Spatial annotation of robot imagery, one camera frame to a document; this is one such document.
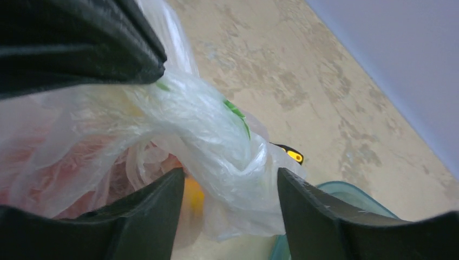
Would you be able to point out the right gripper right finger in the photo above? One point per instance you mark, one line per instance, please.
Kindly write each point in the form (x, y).
(321, 226)

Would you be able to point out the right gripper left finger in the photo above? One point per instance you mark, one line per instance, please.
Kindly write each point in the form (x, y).
(141, 225)

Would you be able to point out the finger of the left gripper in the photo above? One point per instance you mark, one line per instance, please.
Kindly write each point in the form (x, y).
(48, 45)

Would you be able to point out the orange yellow fake mango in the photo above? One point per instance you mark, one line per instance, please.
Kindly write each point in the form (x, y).
(193, 198)

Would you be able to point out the clear plastic bag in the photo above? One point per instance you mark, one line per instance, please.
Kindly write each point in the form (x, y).
(69, 152)

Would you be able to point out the teal plastic basin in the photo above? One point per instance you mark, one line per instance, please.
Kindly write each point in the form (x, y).
(344, 191)

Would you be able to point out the yellow black screwdriver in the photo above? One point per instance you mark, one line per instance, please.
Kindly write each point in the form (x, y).
(293, 153)

